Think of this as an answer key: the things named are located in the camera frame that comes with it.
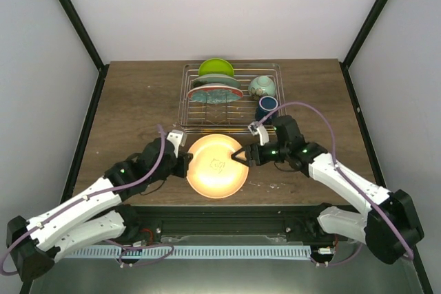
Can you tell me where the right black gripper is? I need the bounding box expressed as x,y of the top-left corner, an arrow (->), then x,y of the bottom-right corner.
232,143 -> 289,168

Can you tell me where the orange plastic plate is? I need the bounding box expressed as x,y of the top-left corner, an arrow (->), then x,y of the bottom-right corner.
186,134 -> 249,199

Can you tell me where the wire dish rack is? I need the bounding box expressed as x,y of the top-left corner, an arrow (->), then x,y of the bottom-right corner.
178,62 -> 285,134

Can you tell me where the dark blue mug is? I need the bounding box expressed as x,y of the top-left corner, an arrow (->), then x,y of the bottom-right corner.
254,96 -> 279,121

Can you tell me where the red rimmed plate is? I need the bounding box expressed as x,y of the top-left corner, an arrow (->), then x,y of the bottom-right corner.
187,84 -> 243,105

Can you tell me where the pale green ceramic bowl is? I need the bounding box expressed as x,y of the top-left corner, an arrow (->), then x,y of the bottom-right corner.
248,76 -> 276,100

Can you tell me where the pale teal floral plate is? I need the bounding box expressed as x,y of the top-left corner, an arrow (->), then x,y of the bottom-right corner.
191,73 -> 240,88

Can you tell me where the lime green plate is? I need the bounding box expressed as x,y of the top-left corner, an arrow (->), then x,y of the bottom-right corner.
198,58 -> 234,77

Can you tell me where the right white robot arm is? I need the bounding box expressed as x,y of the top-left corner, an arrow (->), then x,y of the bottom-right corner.
231,116 -> 424,264

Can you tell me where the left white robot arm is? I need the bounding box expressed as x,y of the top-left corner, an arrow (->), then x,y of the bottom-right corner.
1,130 -> 192,282

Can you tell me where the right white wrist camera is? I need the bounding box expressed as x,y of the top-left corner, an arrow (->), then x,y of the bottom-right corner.
248,121 -> 269,146

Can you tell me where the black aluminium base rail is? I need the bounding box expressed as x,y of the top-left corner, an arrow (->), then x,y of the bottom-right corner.
116,204 -> 346,245

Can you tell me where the light blue slotted cable duct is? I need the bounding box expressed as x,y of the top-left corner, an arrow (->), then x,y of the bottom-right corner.
68,245 -> 311,260

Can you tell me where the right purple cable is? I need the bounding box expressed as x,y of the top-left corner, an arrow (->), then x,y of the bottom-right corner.
256,101 -> 414,267

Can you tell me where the left black frame post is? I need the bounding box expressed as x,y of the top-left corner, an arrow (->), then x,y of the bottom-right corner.
37,0 -> 105,72

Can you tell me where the black frame post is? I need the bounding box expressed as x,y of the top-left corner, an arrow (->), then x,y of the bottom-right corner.
340,0 -> 388,70
37,0 -> 105,72

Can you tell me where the right black frame post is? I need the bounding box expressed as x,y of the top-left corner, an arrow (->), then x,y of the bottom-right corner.
340,0 -> 388,70

